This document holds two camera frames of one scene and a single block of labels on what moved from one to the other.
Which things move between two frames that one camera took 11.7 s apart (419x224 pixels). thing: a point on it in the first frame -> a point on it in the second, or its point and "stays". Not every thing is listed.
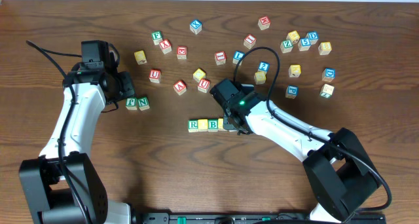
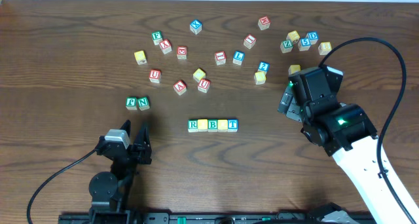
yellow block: [220, 125] stays
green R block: [193, 125] stays
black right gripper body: [232, 120] -> [287, 101]
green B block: [213, 125] stays
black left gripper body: [127, 87] -> [131, 151]
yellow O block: [202, 125] stays
